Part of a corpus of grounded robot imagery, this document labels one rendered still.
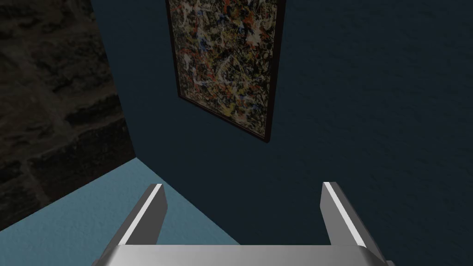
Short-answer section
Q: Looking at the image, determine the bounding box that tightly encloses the framed abstract splatter painting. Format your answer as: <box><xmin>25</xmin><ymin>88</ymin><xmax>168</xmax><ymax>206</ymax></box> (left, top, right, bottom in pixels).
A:
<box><xmin>165</xmin><ymin>0</ymin><xmax>287</xmax><ymax>143</ymax></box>

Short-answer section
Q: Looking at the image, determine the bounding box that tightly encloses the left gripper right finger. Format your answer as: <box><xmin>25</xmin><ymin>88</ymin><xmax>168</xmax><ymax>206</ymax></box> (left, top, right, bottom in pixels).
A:
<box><xmin>319</xmin><ymin>181</ymin><xmax>375</xmax><ymax>248</ymax></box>

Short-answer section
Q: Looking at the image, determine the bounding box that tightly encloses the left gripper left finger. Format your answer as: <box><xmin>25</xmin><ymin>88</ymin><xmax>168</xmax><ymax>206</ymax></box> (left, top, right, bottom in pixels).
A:
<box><xmin>116</xmin><ymin>182</ymin><xmax>169</xmax><ymax>246</ymax></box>

